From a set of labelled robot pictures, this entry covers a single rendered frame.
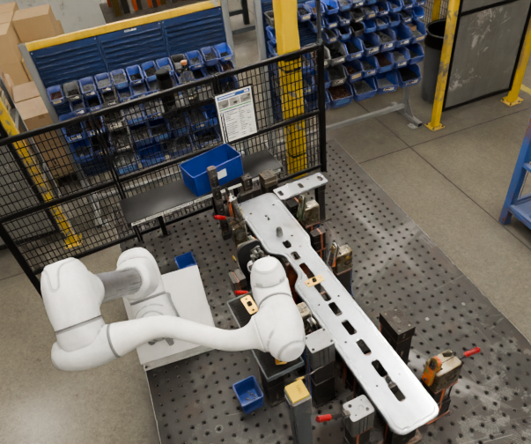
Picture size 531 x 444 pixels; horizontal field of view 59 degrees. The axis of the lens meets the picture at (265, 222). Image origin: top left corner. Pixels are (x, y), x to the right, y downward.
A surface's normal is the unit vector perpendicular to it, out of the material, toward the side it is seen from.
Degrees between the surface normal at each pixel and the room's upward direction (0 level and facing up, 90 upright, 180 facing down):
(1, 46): 90
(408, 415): 0
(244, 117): 90
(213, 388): 0
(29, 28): 90
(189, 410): 0
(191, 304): 44
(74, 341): 53
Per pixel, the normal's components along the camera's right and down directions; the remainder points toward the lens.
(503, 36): 0.29, 0.63
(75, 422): -0.11, -0.73
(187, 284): 0.12, -0.10
